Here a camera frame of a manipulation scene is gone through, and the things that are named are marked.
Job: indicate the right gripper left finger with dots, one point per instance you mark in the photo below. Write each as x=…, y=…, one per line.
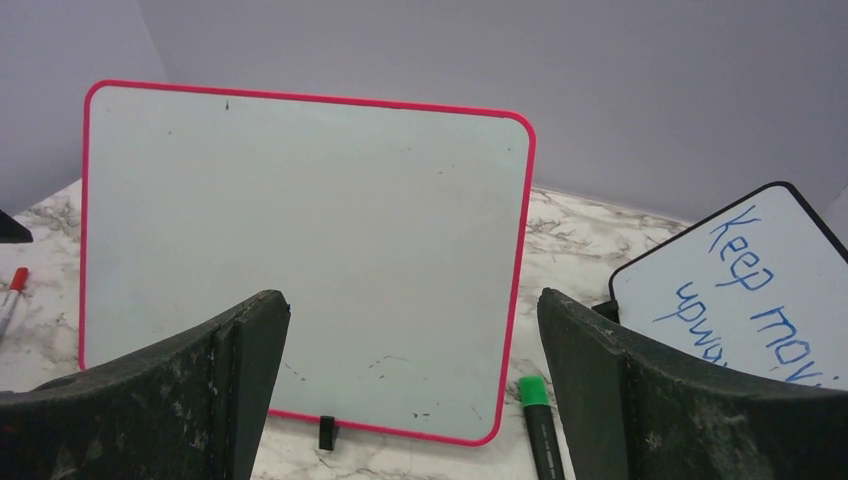
x=192, y=406

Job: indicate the red white marker pen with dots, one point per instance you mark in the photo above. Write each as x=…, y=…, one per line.
x=11, y=298

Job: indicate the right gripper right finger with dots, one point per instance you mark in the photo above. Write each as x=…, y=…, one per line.
x=634, y=408

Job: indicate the black framed written whiteboard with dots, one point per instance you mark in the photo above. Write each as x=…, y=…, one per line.
x=759, y=287

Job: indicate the green capped black marker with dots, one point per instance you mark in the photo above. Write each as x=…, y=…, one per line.
x=540, y=428

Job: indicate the pink framed whiteboard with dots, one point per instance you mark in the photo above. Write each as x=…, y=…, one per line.
x=394, y=230

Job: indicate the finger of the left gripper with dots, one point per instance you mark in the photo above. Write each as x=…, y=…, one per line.
x=13, y=232

